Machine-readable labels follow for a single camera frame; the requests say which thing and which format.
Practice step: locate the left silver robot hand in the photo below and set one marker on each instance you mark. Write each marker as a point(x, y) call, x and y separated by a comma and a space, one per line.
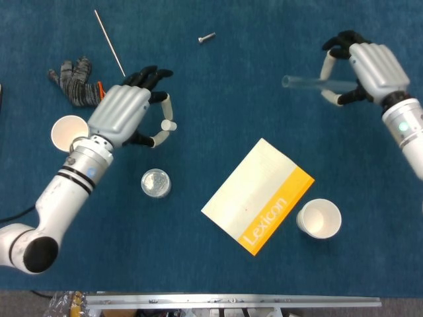
point(119, 112)

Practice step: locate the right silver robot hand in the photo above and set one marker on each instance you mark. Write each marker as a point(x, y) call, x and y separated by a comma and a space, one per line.
point(380, 69)

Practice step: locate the small white stopper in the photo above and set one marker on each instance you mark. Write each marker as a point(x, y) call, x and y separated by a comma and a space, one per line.
point(168, 125)

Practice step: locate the clear glass test tube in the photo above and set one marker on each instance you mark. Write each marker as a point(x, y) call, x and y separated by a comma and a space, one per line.
point(304, 82)

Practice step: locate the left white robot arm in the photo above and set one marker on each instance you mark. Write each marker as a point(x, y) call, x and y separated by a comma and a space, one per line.
point(62, 198)

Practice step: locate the striped knit work glove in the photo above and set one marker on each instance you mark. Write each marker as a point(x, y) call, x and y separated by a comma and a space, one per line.
point(79, 89)

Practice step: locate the paper cup with blue flower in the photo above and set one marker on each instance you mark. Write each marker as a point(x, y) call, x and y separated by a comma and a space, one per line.
point(67, 132)

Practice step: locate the thin metal rod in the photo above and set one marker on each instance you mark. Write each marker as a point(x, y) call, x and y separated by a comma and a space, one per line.
point(109, 43)

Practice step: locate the teal carpet table cover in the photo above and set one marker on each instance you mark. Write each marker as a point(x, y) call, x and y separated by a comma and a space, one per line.
point(198, 99)

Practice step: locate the metal bolt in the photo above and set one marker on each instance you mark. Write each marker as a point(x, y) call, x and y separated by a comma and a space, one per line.
point(206, 37)

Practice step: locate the white and orange Lexicon book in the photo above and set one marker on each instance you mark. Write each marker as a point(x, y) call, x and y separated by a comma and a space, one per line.
point(254, 195)

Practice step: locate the paper cup with dark print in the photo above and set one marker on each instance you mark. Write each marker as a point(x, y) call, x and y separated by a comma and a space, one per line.
point(319, 218)

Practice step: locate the crumpled clear plastic wrap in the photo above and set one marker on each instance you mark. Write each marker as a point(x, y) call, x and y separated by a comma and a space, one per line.
point(64, 303)

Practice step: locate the aluminium frame rail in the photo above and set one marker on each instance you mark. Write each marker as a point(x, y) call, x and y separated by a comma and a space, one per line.
point(231, 300)

